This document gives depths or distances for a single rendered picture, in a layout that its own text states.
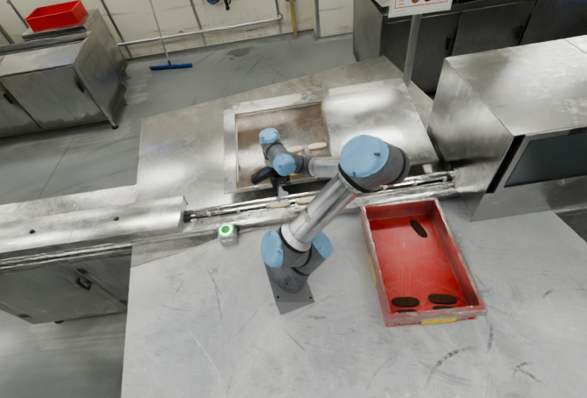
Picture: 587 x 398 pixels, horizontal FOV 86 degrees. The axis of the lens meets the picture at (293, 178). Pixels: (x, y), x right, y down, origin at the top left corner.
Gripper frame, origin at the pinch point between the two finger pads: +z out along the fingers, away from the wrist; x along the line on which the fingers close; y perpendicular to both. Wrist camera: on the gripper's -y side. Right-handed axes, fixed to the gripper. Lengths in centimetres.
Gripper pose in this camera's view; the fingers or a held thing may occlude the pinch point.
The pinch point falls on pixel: (277, 193)
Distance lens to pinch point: 144.3
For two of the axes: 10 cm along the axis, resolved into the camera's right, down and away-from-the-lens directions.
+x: -0.9, -7.3, 6.7
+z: 1.1, 6.7, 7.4
